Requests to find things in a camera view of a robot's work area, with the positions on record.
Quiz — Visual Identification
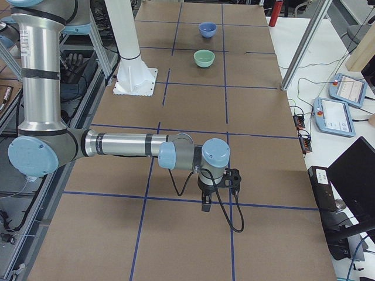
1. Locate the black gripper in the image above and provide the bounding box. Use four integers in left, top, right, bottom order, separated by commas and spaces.
197, 174, 214, 212

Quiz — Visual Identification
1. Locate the blue bowl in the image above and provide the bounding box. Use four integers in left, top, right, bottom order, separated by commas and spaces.
198, 22, 217, 38

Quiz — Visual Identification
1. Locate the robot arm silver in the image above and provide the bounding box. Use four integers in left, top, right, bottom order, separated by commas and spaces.
8, 1, 237, 211

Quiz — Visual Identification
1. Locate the green bowl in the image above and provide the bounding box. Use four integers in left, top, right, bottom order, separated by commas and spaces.
193, 49, 216, 68

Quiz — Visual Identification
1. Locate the black computer box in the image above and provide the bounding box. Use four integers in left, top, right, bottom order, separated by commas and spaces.
308, 166, 338, 212

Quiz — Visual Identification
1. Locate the lower orange circuit board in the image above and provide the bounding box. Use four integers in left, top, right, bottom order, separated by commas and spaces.
297, 129, 312, 155

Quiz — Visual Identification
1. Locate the orange circuit board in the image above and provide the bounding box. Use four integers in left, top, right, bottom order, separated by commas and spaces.
290, 105, 305, 129
297, 129, 312, 155

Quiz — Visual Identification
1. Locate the upper orange circuit board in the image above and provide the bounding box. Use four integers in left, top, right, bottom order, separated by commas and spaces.
290, 105, 305, 129

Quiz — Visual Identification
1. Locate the black monitor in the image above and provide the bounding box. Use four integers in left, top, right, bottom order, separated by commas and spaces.
328, 136, 374, 222

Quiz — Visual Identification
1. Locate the near teach pendant tablet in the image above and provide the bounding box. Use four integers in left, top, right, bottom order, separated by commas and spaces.
313, 97, 356, 138

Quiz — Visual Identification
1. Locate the teach pendant tablet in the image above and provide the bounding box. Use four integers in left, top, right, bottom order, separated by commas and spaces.
313, 97, 356, 138
329, 73, 367, 108

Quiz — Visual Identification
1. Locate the far teach pendant tablet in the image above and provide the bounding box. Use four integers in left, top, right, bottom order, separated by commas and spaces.
329, 73, 367, 108

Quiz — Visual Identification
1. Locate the red cylinder bottle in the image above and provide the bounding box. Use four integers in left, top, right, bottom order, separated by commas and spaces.
268, 0, 284, 27

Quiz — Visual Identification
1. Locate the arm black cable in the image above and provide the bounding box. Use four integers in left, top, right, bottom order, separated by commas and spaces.
168, 168, 245, 234

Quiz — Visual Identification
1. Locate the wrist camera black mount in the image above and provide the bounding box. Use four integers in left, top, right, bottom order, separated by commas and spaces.
218, 168, 241, 193

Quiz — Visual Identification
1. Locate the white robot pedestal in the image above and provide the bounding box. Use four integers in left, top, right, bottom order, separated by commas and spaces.
105, 0, 158, 97

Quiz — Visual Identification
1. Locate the aluminium frame post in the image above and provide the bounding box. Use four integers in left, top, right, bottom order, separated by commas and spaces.
281, 0, 333, 91

